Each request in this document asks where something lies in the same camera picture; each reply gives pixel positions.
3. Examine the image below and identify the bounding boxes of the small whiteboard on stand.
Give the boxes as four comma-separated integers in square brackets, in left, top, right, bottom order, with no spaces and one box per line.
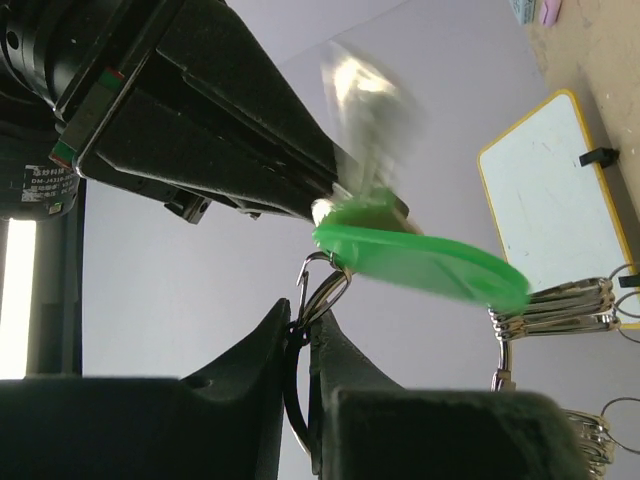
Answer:
[477,88,640,289]

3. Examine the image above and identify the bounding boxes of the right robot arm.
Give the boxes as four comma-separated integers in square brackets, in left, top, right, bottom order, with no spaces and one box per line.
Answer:
[1,1,338,224]

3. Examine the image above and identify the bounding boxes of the key with green tag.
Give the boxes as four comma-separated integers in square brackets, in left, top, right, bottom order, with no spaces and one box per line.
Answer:
[311,42,529,311]

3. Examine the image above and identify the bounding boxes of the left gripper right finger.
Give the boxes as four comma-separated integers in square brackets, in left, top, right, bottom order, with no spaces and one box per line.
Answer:
[309,313,585,479]

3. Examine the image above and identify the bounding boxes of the keyring with tagged keys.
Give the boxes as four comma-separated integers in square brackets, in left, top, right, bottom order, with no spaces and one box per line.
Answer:
[283,251,639,479]

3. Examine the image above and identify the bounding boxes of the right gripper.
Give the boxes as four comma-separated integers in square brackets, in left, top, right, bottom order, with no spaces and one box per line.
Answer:
[1,1,337,221]

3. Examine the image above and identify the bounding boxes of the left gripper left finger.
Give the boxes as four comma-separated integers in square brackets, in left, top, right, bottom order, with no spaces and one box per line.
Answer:
[1,299,291,479]

